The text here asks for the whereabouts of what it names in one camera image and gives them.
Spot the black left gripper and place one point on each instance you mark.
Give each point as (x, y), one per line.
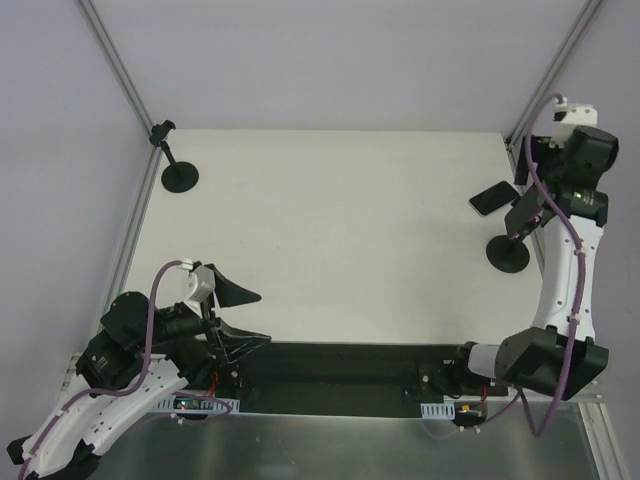
(215, 325)

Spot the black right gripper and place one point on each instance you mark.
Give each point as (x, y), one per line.
(538, 182)

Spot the black phone stand round base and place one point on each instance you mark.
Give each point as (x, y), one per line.
(508, 252)

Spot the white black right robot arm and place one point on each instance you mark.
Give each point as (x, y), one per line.
(558, 353)

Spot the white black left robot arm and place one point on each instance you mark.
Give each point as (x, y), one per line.
(150, 346)

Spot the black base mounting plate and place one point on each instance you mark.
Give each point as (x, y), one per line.
(365, 380)

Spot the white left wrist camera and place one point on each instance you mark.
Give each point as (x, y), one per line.
(198, 286)

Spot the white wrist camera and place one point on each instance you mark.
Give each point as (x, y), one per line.
(568, 116)
(198, 286)

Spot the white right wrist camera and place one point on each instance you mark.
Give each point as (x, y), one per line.
(568, 116)

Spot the left white cable duct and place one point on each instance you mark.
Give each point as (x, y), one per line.
(196, 405)

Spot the white cable duct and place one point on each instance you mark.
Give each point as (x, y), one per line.
(196, 405)
(438, 411)

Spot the right aluminium frame post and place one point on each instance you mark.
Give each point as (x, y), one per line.
(586, 17)

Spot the aluminium frame post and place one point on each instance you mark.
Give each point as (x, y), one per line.
(107, 46)
(586, 17)

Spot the right white cable duct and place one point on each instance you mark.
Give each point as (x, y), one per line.
(438, 411)

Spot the left aluminium frame post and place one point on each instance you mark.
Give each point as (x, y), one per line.
(107, 46)

